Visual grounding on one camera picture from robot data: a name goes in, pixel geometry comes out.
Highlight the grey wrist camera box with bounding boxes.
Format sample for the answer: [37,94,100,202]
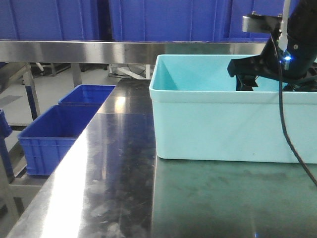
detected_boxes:
[242,12,282,34]

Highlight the white cable connector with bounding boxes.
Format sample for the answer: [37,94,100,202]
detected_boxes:
[278,0,291,52]

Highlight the middle blue shelf crate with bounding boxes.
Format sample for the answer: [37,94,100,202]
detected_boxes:
[108,0,219,42]

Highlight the left blue shelf crate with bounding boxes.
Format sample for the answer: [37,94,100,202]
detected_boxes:
[0,0,100,41]

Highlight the light cyan plastic bin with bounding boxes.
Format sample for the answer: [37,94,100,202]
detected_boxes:
[149,54,317,164]

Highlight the blue floor crate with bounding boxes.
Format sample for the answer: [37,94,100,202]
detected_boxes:
[18,105,99,176]
[58,84,115,106]

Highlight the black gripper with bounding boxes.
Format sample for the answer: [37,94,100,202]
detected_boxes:
[227,38,317,91]

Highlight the dark green table mat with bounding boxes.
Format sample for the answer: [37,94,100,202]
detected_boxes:
[151,158,317,238]

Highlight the black cable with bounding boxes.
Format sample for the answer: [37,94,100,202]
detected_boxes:
[269,33,317,187]

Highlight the near blue floor crate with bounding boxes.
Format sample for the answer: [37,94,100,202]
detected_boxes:
[18,105,99,176]

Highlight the blue shelf crate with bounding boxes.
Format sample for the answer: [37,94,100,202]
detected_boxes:
[108,0,219,42]
[0,0,100,41]
[221,0,301,42]

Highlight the stainless steel shelf rail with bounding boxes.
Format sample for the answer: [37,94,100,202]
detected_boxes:
[0,40,264,64]

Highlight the far blue floor crate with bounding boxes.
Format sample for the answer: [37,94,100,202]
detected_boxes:
[58,84,115,106]

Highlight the right blue shelf crate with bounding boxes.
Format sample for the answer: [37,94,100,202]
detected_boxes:
[221,0,301,42]

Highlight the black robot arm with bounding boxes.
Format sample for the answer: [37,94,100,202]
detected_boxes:
[227,0,317,92]

